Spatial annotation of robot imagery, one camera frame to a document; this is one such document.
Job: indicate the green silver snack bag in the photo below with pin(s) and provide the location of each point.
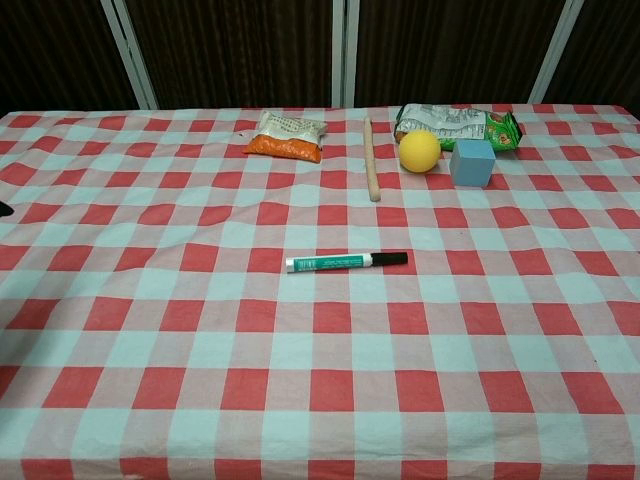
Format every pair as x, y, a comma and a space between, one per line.
450, 122

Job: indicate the blue cube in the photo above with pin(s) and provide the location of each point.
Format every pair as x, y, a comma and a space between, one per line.
472, 164

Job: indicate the red white checkered tablecloth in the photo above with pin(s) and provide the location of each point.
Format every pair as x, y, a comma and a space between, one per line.
320, 350

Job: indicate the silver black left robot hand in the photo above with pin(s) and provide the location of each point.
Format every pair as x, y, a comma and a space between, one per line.
4, 209

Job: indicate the dark partition panel white frame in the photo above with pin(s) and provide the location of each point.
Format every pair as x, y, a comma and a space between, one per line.
225, 50
450, 50
55, 55
610, 55

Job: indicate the beige wooden stick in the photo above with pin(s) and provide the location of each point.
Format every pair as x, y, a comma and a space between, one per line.
370, 160

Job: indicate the orange white snack packet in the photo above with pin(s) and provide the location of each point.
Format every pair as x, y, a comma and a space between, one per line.
287, 140

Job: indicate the yellow ball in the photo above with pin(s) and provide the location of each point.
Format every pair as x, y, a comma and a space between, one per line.
420, 152

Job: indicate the black marker cap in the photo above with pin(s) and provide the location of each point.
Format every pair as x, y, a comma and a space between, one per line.
390, 258

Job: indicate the white teal marker body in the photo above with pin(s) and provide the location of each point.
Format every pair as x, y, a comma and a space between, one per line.
330, 263

